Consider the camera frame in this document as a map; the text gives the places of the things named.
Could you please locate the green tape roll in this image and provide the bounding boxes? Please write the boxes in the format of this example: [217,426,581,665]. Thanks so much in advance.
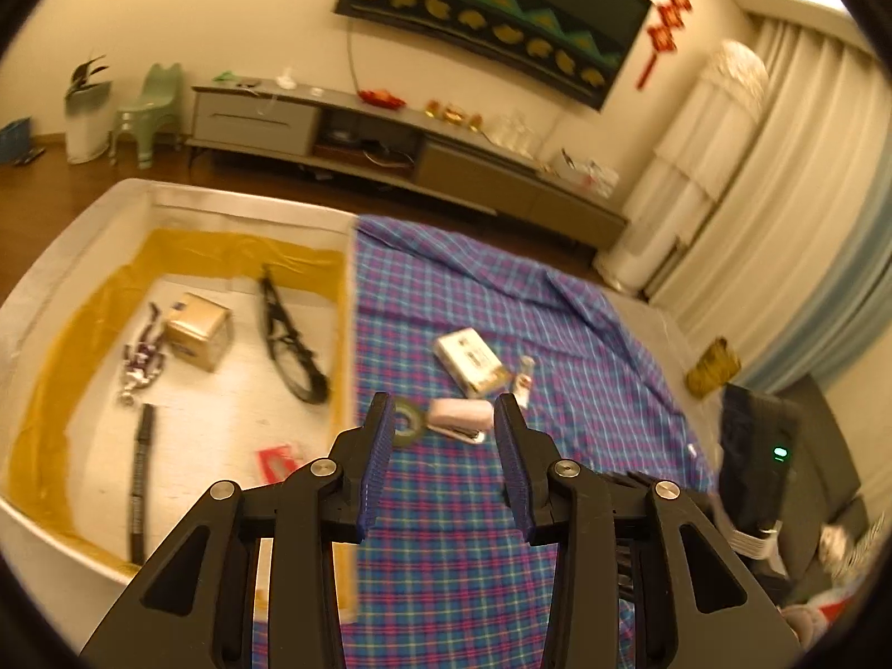
[386,396,428,448]

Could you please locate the small boxes on cabinet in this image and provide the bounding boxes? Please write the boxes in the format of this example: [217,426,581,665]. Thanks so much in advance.
[557,149,620,196]

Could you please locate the clear glass cups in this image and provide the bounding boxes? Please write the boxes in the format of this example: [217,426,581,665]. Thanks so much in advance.
[491,110,545,154]

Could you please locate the green plastic chair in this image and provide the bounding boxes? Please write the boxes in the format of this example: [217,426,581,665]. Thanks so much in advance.
[111,62,183,168]

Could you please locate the grey TV cabinet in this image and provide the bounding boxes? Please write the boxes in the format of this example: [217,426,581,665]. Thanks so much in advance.
[187,80,628,252]

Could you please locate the white standing air conditioner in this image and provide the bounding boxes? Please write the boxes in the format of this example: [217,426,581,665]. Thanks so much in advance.
[594,40,769,297]

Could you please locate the black gold tin box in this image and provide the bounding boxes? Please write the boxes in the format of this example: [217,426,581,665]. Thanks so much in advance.
[162,293,234,372]

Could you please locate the white container with yellow lining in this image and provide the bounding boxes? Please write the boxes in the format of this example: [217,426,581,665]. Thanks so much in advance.
[0,177,360,624]

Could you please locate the white cardboard box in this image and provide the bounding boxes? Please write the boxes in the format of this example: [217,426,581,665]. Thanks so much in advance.
[433,327,510,395]

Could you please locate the beige curtain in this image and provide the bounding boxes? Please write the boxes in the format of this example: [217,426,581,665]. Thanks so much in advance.
[644,10,892,391]

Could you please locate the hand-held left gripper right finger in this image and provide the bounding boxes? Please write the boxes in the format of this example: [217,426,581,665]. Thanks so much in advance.
[493,392,802,669]

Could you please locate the purple lizard toy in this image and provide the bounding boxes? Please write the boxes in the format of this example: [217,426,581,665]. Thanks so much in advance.
[115,303,168,409]

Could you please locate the gold ornaments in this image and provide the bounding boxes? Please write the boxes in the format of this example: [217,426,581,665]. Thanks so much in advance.
[425,101,485,130]

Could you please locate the red knot decoration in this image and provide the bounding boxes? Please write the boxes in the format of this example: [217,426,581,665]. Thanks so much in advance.
[636,0,701,91]

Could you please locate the yellow bag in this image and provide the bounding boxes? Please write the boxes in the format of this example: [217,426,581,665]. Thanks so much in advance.
[685,338,741,400]

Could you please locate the blue plaid cloth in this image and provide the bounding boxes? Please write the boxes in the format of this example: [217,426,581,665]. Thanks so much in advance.
[251,216,733,669]

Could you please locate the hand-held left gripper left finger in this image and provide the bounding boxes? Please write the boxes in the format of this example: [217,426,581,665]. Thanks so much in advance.
[80,391,392,669]

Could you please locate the black pen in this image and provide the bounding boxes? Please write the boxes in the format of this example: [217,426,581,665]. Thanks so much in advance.
[125,403,158,565]

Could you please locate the wall television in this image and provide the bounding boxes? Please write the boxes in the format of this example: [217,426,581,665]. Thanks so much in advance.
[333,0,652,113]

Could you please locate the white stapler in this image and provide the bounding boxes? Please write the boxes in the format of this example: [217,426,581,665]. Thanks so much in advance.
[426,397,492,443]

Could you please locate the red white card packet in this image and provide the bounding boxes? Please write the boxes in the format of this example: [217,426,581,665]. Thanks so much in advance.
[256,442,308,485]

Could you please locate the white plant bin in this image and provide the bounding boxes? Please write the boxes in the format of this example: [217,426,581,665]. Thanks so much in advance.
[64,80,113,164]

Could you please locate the black strap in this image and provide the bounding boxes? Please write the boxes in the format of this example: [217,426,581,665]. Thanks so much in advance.
[258,263,332,405]

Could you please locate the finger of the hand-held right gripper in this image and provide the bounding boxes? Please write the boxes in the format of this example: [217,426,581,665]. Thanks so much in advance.
[605,472,656,604]

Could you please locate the small white bottle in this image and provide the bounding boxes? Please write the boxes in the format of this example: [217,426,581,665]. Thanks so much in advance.
[512,355,536,409]

